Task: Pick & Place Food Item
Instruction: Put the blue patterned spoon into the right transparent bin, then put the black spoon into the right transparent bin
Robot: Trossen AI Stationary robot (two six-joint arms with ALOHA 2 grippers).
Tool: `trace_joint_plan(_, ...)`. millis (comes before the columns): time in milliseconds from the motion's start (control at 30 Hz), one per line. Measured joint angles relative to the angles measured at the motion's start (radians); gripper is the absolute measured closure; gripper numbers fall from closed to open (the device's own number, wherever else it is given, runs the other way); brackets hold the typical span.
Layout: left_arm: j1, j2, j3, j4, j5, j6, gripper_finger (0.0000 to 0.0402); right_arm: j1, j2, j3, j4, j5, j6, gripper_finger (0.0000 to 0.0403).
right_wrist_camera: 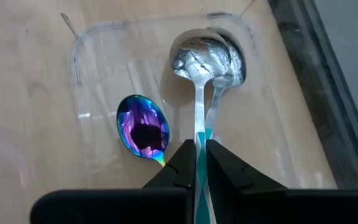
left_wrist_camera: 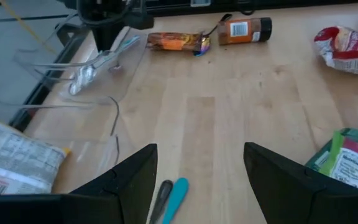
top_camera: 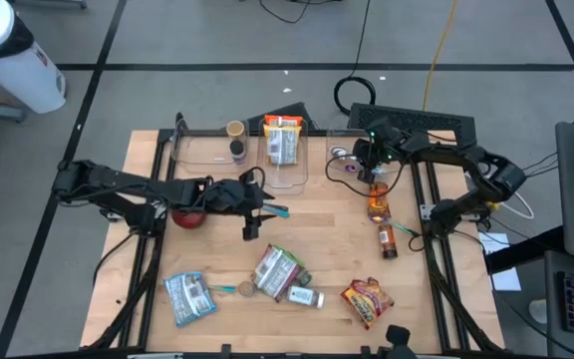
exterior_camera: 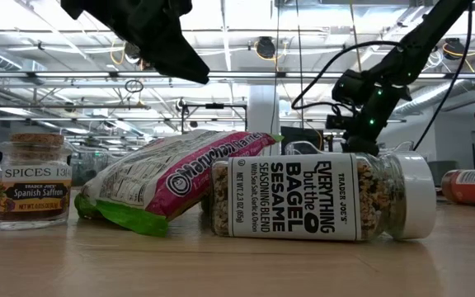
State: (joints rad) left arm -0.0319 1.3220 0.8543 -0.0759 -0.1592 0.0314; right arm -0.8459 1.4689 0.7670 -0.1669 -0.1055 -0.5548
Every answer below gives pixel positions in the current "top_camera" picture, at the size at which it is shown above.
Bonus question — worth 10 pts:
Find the orange ramen packet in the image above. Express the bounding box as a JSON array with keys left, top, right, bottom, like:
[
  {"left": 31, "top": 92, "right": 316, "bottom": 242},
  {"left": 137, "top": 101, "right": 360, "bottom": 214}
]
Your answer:
[{"left": 264, "top": 114, "right": 305, "bottom": 129}]

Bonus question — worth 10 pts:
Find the white-label spice jar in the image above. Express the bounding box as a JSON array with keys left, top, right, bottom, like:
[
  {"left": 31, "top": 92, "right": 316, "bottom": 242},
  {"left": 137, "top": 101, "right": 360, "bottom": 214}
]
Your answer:
[{"left": 286, "top": 284, "right": 326, "bottom": 310}]

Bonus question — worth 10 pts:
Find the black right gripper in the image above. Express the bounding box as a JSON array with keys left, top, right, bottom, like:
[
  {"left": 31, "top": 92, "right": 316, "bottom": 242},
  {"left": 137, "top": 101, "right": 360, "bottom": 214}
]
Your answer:
[{"left": 352, "top": 117, "right": 411, "bottom": 183}]

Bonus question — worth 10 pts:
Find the narrow clear plastic bin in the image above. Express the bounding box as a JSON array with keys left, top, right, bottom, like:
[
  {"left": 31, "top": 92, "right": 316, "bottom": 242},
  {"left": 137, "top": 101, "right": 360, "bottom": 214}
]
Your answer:
[{"left": 254, "top": 116, "right": 311, "bottom": 196}]

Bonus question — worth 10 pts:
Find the orange-brown spice bottle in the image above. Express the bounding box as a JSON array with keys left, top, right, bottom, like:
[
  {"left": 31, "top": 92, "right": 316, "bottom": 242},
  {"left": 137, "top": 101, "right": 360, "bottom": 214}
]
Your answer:
[{"left": 378, "top": 223, "right": 400, "bottom": 260}]

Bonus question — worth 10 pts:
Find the yellow floor cable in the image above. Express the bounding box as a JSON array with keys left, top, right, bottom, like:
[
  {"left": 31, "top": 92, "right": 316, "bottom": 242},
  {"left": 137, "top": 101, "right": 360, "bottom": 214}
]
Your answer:
[{"left": 422, "top": 0, "right": 460, "bottom": 113}]

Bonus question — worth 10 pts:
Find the tan round cup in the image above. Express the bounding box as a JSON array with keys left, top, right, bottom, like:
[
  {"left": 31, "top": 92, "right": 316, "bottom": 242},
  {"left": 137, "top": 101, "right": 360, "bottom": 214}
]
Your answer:
[{"left": 225, "top": 119, "right": 247, "bottom": 142}]

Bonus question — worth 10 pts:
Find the black blocky device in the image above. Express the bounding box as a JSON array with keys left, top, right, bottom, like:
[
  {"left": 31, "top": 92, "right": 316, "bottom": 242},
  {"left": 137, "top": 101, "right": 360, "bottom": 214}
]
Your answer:
[{"left": 377, "top": 324, "right": 417, "bottom": 359}]

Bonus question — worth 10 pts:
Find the black coiled floor cable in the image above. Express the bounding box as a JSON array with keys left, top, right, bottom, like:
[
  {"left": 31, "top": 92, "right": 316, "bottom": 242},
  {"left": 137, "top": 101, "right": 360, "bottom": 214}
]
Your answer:
[{"left": 333, "top": 0, "right": 379, "bottom": 117}]

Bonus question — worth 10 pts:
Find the grey computer mouse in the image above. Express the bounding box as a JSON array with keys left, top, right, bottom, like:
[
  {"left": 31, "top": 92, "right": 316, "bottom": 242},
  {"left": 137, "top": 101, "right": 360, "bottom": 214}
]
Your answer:
[{"left": 528, "top": 298, "right": 550, "bottom": 325}]

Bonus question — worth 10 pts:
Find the white cable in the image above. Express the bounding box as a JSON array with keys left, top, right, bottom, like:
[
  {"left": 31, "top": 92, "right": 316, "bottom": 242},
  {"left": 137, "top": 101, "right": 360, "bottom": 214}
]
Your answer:
[{"left": 485, "top": 188, "right": 536, "bottom": 221}]

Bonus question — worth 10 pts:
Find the white trash bin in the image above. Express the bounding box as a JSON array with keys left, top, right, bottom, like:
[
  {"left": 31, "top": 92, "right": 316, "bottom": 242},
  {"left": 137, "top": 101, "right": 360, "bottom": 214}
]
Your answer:
[{"left": 0, "top": 0, "right": 68, "bottom": 116}]

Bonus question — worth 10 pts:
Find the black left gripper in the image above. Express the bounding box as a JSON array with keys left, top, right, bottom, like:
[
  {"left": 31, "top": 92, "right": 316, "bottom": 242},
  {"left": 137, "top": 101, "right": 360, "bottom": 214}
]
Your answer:
[{"left": 205, "top": 167, "right": 280, "bottom": 243}]

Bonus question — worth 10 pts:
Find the blue ramen packet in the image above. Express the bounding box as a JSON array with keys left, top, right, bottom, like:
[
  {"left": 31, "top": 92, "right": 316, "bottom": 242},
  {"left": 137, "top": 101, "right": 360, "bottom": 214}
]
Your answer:
[{"left": 162, "top": 271, "right": 219, "bottom": 329}]

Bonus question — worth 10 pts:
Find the orange candy bar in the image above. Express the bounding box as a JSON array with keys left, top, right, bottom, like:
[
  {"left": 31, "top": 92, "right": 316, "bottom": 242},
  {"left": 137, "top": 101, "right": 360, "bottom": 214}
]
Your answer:
[{"left": 367, "top": 180, "right": 393, "bottom": 223}]

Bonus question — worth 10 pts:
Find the wide clear plastic bin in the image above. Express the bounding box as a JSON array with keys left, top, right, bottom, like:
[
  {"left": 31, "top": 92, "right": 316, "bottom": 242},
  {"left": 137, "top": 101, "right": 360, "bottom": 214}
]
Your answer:
[
  {"left": 325, "top": 128, "right": 408, "bottom": 184},
  {"left": 169, "top": 118, "right": 250, "bottom": 175}
]

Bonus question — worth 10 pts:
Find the red and black bowl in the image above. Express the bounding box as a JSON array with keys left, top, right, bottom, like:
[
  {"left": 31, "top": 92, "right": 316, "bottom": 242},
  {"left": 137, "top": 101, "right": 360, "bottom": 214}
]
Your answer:
[{"left": 170, "top": 208, "right": 207, "bottom": 230}]

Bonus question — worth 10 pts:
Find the black perforated metal case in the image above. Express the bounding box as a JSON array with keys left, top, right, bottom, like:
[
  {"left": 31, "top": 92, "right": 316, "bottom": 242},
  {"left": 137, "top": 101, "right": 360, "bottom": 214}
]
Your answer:
[{"left": 347, "top": 102, "right": 479, "bottom": 172}]

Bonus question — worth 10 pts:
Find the yellow ramen packet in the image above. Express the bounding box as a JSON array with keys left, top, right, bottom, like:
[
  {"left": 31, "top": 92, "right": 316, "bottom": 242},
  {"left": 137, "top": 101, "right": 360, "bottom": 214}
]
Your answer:
[{"left": 262, "top": 124, "right": 303, "bottom": 167}]

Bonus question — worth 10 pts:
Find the white paper sheet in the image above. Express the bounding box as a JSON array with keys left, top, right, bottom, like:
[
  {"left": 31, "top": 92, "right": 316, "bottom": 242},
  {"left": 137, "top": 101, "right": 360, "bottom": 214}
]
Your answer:
[{"left": 477, "top": 231, "right": 523, "bottom": 292}]

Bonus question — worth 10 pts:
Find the black-lid spice jar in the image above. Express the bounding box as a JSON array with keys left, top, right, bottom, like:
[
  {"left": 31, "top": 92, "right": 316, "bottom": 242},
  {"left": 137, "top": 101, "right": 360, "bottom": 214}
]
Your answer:
[{"left": 228, "top": 140, "right": 249, "bottom": 167}]

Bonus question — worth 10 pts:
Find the green ramen packet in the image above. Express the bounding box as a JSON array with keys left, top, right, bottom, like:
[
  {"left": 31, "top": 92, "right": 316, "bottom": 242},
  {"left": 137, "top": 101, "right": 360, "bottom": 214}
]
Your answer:
[{"left": 252, "top": 243, "right": 307, "bottom": 303}]

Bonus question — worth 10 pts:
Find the red ramen packet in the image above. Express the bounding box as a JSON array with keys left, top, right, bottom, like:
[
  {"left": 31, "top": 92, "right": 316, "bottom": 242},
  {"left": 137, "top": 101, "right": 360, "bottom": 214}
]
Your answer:
[{"left": 341, "top": 276, "right": 396, "bottom": 331}]

